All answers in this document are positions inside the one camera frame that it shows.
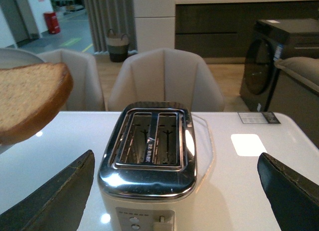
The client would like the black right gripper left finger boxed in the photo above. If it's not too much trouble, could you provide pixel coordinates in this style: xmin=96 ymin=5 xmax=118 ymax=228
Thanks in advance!
xmin=0 ymin=150 xmax=95 ymax=231

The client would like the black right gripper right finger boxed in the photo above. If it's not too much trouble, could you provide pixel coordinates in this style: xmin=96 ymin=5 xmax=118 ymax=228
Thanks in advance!
xmin=257 ymin=153 xmax=319 ymax=231

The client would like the slice of brown bread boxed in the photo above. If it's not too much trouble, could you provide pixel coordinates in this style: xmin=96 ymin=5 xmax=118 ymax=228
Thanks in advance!
xmin=0 ymin=63 xmax=73 ymax=145

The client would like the chrome white toaster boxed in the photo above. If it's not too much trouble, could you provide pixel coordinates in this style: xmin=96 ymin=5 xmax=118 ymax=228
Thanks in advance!
xmin=97 ymin=102 xmax=197 ymax=231

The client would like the printed label card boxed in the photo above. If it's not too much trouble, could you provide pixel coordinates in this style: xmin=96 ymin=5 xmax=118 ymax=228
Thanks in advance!
xmin=238 ymin=112 xmax=280 ymax=124

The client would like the beige chair left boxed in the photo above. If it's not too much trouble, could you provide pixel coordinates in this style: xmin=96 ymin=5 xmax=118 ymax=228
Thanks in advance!
xmin=38 ymin=49 xmax=106 ymax=112

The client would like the beige chair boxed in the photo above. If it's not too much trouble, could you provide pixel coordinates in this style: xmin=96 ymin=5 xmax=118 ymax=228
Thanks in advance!
xmin=38 ymin=49 xmax=106 ymax=112
xmin=107 ymin=48 xmax=225 ymax=112

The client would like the grey sofa armrest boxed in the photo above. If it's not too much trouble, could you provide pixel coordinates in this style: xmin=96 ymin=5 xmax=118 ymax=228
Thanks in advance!
xmin=267 ymin=57 xmax=319 ymax=144

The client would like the dark washing machine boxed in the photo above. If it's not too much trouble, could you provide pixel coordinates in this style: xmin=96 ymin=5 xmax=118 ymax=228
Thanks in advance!
xmin=240 ymin=18 xmax=319 ymax=112

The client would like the beige chair right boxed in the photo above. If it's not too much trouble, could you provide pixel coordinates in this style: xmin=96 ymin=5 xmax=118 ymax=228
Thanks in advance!
xmin=107 ymin=48 xmax=225 ymax=112

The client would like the red cabinet box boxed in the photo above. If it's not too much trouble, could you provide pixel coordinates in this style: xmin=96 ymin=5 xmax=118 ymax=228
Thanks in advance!
xmin=43 ymin=11 xmax=60 ymax=34

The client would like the dark kitchen counter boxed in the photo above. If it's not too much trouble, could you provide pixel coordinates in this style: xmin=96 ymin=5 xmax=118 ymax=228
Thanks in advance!
xmin=175 ymin=0 xmax=319 ymax=58

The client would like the grey curtain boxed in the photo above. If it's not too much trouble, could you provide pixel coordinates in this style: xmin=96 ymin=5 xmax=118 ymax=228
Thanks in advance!
xmin=84 ymin=0 xmax=137 ymax=53

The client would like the white toaster power cable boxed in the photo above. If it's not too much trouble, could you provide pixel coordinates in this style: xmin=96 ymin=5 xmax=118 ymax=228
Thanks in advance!
xmin=191 ymin=114 xmax=216 ymax=187

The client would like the woven basket with handles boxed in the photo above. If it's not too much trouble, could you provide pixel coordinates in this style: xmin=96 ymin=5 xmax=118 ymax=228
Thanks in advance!
xmin=106 ymin=29 xmax=129 ymax=62

